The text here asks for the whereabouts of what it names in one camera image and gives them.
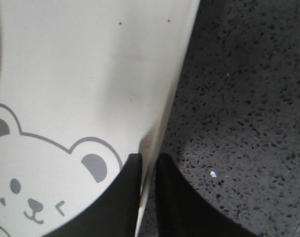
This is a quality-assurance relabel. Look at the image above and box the cream bear serving tray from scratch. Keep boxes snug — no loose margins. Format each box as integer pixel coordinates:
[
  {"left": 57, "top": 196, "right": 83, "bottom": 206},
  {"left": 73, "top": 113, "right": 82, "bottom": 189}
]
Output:
[{"left": 0, "top": 0, "right": 199, "bottom": 237}]

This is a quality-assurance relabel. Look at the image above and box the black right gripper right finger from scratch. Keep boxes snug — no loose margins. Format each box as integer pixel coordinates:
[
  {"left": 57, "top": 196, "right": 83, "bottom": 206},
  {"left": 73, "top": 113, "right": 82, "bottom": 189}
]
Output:
[{"left": 155, "top": 153, "right": 255, "bottom": 237}]

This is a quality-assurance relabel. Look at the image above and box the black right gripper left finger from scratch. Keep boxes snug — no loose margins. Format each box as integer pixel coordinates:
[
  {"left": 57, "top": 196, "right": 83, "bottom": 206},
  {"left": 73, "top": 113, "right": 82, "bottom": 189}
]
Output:
[{"left": 47, "top": 154, "right": 143, "bottom": 237}]

